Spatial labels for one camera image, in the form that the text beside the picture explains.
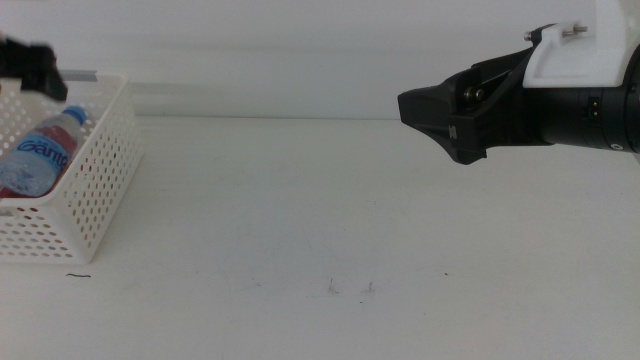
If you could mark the white perforated plastic basket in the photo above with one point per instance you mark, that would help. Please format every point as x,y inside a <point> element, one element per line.
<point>112,160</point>

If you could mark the clear water bottle blue cap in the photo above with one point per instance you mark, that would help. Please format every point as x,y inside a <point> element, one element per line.
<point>35,160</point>

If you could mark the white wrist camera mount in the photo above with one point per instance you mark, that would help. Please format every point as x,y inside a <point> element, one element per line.
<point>585,55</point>

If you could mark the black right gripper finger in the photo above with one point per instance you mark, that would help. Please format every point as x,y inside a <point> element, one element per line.
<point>440,115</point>

